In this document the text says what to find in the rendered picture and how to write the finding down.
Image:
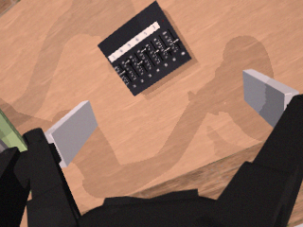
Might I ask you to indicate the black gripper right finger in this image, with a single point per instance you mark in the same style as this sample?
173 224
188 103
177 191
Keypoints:
263 193

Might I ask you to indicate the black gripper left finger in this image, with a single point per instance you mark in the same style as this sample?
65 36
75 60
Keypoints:
52 203

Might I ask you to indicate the black lighting desk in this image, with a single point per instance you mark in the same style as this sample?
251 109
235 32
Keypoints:
149 32

